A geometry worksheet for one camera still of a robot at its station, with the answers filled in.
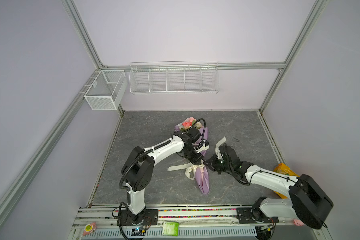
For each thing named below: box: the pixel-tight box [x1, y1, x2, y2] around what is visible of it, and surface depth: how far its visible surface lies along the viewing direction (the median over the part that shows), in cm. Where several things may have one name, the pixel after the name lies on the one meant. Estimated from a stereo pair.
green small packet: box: [162, 221, 180, 237], surface depth 71 cm
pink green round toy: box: [82, 222, 97, 237], surface depth 69 cm
